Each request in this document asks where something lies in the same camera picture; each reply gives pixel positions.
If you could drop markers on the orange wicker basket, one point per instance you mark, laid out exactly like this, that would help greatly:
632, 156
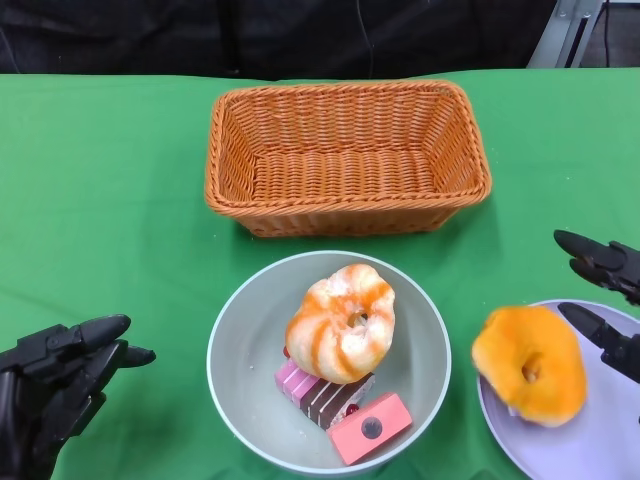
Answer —
345, 175

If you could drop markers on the green tablecloth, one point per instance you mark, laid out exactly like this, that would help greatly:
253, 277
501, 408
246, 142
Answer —
125, 200

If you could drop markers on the grey round bowl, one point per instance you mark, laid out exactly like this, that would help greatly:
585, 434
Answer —
245, 350

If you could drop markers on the pink layered cake slice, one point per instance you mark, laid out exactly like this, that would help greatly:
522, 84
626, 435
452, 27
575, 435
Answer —
292, 382

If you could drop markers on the pale lavender plate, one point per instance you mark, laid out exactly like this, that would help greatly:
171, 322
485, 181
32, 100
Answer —
590, 450

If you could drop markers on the pink cake block black dot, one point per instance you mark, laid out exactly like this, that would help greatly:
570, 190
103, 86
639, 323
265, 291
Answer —
395, 415

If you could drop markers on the chocolate layered cake slice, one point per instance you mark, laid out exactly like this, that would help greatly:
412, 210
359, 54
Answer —
332, 402

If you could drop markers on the orange striped bread roll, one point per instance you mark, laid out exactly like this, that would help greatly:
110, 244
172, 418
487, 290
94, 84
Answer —
510, 345

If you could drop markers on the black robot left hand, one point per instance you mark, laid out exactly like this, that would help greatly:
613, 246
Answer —
30, 400

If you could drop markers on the black backdrop cloth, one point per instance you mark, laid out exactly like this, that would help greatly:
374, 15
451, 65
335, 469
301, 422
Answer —
150, 35

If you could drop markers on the grey metal frame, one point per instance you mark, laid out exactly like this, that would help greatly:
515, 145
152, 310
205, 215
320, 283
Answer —
562, 35

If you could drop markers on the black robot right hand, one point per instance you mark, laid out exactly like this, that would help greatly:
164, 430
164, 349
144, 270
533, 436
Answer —
615, 265

